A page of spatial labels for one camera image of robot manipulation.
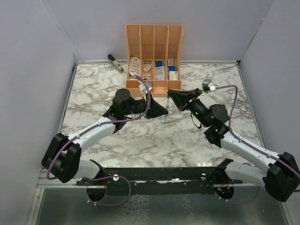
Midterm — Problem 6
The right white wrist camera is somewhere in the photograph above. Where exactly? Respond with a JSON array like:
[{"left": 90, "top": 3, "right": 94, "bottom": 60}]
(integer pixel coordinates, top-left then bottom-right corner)
[{"left": 202, "top": 79, "right": 216, "bottom": 93}]

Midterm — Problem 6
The purple cable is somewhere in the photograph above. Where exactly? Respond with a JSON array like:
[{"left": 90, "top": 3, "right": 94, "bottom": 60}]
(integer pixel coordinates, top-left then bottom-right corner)
[
  {"left": 215, "top": 85, "right": 300, "bottom": 206},
  {"left": 46, "top": 75, "right": 152, "bottom": 207}
]

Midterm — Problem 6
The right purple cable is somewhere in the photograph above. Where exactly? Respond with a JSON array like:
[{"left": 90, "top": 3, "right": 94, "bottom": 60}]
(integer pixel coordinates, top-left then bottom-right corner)
[{"left": 215, "top": 85, "right": 300, "bottom": 206}]

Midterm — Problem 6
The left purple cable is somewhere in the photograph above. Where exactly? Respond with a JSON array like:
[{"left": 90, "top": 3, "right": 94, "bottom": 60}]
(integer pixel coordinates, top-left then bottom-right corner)
[{"left": 46, "top": 75, "right": 152, "bottom": 207}]

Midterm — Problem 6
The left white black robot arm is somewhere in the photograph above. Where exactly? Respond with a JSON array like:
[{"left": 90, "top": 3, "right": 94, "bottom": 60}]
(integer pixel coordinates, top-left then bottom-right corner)
[{"left": 41, "top": 89, "right": 168, "bottom": 185}]

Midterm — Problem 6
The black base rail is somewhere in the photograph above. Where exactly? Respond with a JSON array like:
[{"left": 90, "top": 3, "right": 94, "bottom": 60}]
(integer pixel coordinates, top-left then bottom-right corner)
[{"left": 77, "top": 165, "right": 242, "bottom": 195}]

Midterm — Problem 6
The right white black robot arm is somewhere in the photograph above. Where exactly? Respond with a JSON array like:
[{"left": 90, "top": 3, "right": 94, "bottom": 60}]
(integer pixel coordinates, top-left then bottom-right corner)
[{"left": 168, "top": 89, "right": 300, "bottom": 202}]

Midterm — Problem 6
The orange plastic desk organizer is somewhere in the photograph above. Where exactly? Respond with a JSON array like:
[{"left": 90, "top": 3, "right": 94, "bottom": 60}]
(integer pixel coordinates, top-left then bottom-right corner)
[{"left": 125, "top": 24, "right": 183, "bottom": 98}]

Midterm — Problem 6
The green white pen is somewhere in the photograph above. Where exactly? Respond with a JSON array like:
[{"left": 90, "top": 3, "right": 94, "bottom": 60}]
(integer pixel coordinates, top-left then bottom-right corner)
[{"left": 164, "top": 94, "right": 170, "bottom": 124}]

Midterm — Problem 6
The white red box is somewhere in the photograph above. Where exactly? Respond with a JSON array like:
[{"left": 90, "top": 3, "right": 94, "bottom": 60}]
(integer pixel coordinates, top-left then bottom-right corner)
[{"left": 169, "top": 71, "right": 179, "bottom": 81}]

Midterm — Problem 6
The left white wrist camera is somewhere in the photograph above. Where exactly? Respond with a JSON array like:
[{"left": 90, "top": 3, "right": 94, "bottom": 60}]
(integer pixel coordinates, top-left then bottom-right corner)
[{"left": 139, "top": 81, "right": 153, "bottom": 98}]

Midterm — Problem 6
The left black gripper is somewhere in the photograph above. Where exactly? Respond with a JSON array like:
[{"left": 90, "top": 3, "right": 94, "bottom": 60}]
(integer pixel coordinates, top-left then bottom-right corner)
[{"left": 124, "top": 92, "right": 168, "bottom": 120}]

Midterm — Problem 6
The blue box in organizer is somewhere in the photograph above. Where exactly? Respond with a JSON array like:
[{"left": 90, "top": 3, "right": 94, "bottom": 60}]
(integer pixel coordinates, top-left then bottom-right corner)
[{"left": 155, "top": 60, "right": 164, "bottom": 67}]

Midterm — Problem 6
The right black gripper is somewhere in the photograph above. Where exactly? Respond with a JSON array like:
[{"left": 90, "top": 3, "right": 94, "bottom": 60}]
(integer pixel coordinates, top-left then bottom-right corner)
[{"left": 168, "top": 88, "right": 211, "bottom": 128}]

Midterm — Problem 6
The black grey stapler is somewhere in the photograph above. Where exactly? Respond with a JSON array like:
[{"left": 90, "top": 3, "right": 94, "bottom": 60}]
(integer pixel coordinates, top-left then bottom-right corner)
[{"left": 107, "top": 54, "right": 124, "bottom": 73}]

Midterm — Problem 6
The white oval card pack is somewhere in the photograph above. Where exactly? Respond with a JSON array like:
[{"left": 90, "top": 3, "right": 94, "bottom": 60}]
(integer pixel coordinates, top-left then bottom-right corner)
[{"left": 128, "top": 57, "right": 141, "bottom": 77}]

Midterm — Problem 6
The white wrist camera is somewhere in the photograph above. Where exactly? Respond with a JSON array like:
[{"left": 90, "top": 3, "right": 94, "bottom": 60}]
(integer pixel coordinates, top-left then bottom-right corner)
[
  {"left": 202, "top": 79, "right": 216, "bottom": 93},
  {"left": 139, "top": 81, "right": 153, "bottom": 98}
]

